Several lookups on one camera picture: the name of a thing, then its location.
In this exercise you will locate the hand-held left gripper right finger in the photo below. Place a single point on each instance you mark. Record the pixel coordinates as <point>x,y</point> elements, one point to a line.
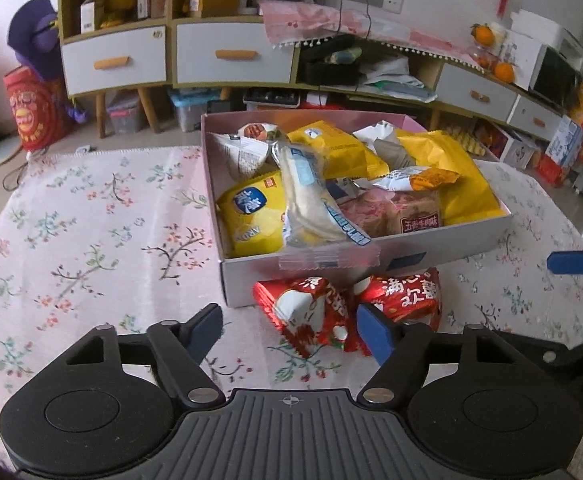
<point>376,332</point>

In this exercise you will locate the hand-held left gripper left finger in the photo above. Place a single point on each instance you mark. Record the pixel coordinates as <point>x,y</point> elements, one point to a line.
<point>204,332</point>

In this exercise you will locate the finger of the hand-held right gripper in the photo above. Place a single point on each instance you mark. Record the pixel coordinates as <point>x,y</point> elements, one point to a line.
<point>571,261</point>
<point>551,352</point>

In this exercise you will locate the red snack packet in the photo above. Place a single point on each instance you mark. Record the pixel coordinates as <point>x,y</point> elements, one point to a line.
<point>296,310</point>
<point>401,295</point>

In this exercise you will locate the pink cardboard box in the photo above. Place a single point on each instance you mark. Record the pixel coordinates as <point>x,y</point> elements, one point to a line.
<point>251,280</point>

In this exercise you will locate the pink floral snack packet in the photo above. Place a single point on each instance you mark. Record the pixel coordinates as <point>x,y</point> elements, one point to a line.
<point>369,212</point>

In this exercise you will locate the tan brown label snack packet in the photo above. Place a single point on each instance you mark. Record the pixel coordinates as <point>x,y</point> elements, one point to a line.
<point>419,215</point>

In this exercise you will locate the yellow blue label chips packet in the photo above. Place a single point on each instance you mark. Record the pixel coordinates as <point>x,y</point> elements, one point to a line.
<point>249,215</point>

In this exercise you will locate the large yellow snack packet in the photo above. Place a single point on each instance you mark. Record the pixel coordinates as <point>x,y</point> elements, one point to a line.
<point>461,185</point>

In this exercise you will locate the clear blue print bread packet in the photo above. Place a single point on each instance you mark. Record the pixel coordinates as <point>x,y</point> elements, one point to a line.
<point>306,200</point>

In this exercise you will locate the white orange snack packet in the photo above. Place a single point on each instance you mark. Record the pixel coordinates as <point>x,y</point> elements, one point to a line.
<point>416,179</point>

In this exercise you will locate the white nut kernel packet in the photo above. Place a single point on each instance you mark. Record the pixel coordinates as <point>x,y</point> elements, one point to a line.
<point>239,155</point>

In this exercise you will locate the small yellow snack packet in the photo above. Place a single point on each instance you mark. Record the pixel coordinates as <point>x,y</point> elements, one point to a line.
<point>336,147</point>

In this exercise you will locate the blue white carton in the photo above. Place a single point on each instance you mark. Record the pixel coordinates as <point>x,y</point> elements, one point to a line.
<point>566,140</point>

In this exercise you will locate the white printed carton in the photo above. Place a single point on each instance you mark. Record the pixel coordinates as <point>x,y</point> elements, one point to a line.
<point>511,147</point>

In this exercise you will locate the floral cloth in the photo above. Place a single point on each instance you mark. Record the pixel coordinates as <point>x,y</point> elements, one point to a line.
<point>96,235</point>

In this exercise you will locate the microwave oven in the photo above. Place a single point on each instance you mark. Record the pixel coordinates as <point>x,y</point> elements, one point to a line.
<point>556,75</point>

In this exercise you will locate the orange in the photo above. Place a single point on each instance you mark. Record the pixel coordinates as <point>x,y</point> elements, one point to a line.
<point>504,72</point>
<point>483,35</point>

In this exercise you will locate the blue storage bin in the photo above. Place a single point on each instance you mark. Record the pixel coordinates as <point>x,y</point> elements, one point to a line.
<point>191,112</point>

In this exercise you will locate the white appliance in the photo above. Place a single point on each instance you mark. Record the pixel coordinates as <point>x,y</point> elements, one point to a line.
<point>561,35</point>

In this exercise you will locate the black device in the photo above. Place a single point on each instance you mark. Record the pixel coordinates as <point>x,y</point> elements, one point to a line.
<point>219,106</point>

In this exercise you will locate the low wooden cabinet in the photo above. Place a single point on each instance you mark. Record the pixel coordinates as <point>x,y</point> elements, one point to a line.
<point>434,77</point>

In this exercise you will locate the small clear storage bin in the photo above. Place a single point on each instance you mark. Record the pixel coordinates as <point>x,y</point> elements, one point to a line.
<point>124,112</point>

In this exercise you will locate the clear bin dark contents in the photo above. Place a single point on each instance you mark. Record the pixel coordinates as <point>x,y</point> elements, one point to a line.
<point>271,99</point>

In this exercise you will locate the folded clothes pile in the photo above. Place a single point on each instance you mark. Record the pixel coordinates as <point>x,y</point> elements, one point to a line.
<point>396,80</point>

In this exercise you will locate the black basket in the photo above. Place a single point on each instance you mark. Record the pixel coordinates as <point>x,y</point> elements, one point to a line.
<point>331,72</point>

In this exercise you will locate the red printed bag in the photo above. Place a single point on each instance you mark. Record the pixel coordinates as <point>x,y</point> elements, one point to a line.
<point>33,110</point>

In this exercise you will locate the pink patterned cloth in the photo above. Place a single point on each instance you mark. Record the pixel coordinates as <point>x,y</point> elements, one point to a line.
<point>301,17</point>

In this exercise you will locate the brown cardboard box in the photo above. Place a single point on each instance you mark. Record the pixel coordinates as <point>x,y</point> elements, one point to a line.
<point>216,5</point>

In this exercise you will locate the purple hat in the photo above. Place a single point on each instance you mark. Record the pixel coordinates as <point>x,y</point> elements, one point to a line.
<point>31,25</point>

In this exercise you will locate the white wall socket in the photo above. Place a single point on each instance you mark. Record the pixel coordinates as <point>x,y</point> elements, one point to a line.
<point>394,2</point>

